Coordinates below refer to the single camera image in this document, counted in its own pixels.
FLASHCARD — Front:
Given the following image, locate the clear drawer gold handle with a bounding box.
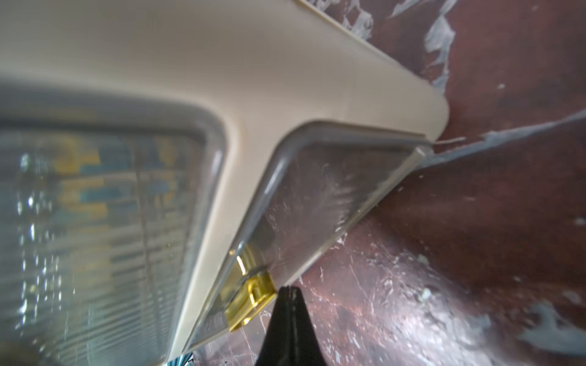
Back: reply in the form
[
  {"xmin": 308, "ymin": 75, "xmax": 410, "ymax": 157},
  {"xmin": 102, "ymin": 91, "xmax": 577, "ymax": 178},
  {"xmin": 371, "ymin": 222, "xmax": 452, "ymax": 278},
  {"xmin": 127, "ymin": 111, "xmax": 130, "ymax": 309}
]
[
  {"xmin": 1, "ymin": 80, "xmax": 226, "ymax": 365},
  {"xmin": 186, "ymin": 121, "xmax": 430, "ymax": 351}
]

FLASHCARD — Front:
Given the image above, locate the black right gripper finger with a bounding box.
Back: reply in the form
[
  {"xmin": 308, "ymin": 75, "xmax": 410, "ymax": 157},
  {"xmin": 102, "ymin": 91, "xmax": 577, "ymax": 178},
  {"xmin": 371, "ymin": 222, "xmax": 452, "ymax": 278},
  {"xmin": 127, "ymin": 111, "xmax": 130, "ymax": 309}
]
[{"xmin": 255, "ymin": 286, "xmax": 326, "ymax": 366}]

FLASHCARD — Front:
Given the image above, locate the clear bottom drawer gold handle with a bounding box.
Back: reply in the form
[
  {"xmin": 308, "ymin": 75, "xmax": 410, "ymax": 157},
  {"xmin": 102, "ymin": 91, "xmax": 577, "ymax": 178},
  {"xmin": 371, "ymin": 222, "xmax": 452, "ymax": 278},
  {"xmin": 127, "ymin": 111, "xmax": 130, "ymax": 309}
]
[{"xmin": 186, "ymin": 121, "xmax": 430, "ymax": 351}]

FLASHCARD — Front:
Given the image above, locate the beige drawer organizer cabinet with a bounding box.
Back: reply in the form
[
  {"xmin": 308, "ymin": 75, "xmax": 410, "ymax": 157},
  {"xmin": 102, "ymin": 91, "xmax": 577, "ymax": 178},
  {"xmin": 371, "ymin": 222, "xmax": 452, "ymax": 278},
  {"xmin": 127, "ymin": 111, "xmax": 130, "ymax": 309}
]
[{"xmin": 1, "ymin": 1, "xmax": 449, "ymax": 365}]

